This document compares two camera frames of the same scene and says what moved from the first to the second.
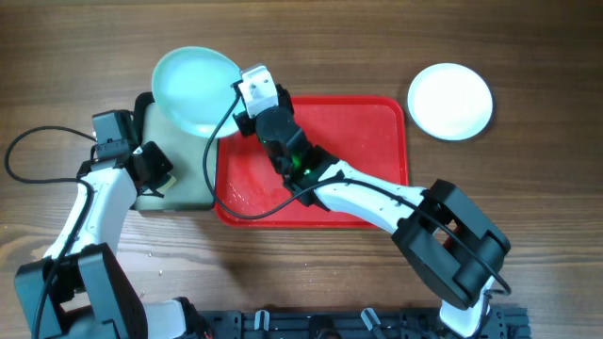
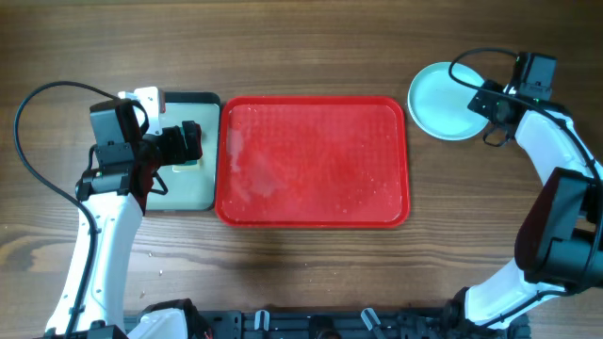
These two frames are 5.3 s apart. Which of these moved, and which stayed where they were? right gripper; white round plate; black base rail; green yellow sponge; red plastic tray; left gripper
Moved: left gripper; green yellow sponge; right gripper
Stayed: white round plate; black base rail; red plastic tray
